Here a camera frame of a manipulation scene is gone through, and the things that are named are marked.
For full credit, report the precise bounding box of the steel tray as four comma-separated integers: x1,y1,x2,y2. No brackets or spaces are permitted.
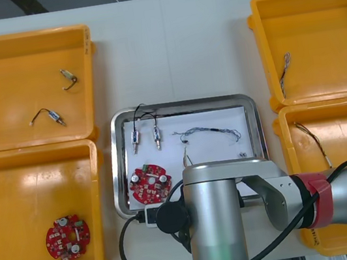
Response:
100,87,276,223

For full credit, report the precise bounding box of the white sheet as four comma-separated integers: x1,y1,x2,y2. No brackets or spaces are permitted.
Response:
115,104,260,215

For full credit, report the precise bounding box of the long red-black wire harness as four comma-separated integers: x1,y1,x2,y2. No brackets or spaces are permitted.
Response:
293,117,334,174

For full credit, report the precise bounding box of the round red circuit board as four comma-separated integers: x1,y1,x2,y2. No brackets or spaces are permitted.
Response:
41,211,96,260
125,159,176,208

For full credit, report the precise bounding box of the brass solenoid with black cable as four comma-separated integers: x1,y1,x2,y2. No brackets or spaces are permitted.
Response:
57,66,80,92

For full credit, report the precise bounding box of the blue-white twisted wire harness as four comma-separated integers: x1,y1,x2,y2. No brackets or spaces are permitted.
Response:
275,51,298,99

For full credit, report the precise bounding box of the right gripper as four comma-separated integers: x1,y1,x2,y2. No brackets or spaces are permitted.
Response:
172,229,194,256

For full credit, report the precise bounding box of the solenoid with blue label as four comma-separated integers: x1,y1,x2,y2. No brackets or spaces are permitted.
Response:
27,104,68,133
125,103,153,156
142,108,166,153

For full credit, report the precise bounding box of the blue-white harness with black sleeve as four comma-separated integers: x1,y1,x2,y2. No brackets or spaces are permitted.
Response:
171,119,244,154

